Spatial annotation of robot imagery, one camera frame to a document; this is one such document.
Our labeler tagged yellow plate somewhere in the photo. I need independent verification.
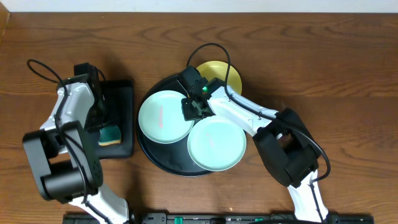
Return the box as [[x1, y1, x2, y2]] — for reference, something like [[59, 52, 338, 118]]
[[197, 61, 243, 95]]

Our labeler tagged mint plate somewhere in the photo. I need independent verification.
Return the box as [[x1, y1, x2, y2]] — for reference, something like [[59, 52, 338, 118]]
[[187, 116, 246, 172], [138, 90, 195, 144]]

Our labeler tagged mint plate front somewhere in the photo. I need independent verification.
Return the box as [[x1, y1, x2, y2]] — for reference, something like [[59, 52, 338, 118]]
[[187, 116, 246, 172]]

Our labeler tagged green yellow sponge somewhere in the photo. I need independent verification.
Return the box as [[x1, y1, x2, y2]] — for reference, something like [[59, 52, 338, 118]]
[[98, 126, 122, 146]]

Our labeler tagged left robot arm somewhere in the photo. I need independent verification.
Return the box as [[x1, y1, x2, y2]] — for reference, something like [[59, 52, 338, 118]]
[[22, 63, 134, 223]]

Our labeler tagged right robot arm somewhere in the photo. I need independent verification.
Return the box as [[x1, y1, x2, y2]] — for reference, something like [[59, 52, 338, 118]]
[[177, 66, 331, 223]]

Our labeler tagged black rectangular tray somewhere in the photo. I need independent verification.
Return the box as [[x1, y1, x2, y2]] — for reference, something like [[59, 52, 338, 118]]
[[89, 80, 134, 159]]

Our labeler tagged black round tray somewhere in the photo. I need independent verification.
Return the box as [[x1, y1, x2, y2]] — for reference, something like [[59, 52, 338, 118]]
[[137, 75, 212, 177]]

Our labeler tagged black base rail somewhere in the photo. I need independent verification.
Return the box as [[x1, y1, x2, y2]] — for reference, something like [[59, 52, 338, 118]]
[[62, 212, 376, 224]]

